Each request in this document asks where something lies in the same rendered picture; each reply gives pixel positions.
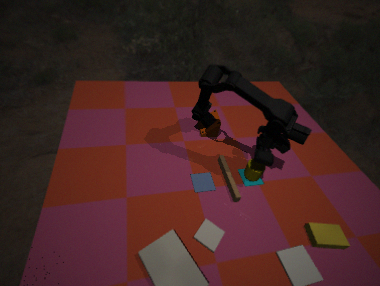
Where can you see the yellow rectangular block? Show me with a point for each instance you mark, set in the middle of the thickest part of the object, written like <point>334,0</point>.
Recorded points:
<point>326,235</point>

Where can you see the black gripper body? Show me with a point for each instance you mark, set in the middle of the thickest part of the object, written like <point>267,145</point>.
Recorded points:
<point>264,155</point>

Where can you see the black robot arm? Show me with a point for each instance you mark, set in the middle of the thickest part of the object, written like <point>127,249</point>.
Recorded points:
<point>281,115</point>

